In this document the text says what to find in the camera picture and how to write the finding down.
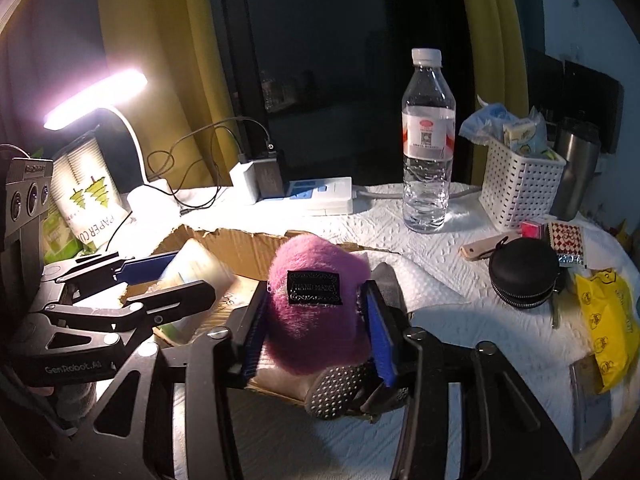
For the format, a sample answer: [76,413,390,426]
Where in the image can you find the grey dotted gloves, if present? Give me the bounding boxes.
[305,262,410,420]

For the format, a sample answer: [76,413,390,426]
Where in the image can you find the pink plush pouch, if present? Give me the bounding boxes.
[265,234,371,376]

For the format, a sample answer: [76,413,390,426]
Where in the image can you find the green paper cup pack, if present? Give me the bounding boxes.
[41,202,84,264]

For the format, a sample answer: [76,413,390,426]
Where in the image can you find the brown cardboard box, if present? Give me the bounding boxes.
[119,224,402,406]

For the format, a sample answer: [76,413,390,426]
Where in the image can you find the dark smartphone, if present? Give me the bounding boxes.
[570,354,612,454]

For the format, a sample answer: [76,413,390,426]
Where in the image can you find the white paper cup pack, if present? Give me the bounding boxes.
[51,136,128,249]

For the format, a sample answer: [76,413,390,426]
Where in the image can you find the white desk lamp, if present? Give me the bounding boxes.
[43,68,149,184]

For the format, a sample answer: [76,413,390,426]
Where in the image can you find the white tablecloth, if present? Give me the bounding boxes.
[94,181,640,480]

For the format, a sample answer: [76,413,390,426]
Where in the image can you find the yellow plastic bag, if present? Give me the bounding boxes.
[575,269,639,393]

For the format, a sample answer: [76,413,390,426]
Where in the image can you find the black round zipper case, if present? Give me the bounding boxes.
[488,237,560,310]

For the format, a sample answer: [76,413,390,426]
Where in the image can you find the white charger plug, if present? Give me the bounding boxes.
[229,162,260,205]

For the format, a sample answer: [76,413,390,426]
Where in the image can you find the black power adapter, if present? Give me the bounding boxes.
[253,150,288,200]

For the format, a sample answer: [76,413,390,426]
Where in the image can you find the red patterned card box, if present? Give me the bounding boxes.
[547,222,585,268]

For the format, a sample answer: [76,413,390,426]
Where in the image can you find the white power strip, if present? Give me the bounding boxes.
[255,177,355,217]

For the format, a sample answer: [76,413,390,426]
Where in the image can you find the white perforated plastic basket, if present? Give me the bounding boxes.
[478,138,566,231]

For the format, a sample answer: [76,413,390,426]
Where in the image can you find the yellow curtain left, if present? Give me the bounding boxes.
[98,0,238,188]

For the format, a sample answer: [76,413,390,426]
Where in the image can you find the yellow curtain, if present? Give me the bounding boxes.
[98,0,238,188]
[453,0,531,187]

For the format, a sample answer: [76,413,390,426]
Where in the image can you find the steel tumbler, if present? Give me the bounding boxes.
[550,130,600,221]

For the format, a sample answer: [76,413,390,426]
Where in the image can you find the clear water bottle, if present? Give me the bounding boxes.
[401,48,456,233]

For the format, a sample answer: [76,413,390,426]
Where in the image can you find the black monitor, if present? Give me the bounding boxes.
[526,49,624,154]

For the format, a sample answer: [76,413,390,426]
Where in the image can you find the yellow curtain right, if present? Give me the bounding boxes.
[453,0,531,187]

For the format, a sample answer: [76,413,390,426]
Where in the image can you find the black lamp cable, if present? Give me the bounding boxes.
[104,209,136,254]

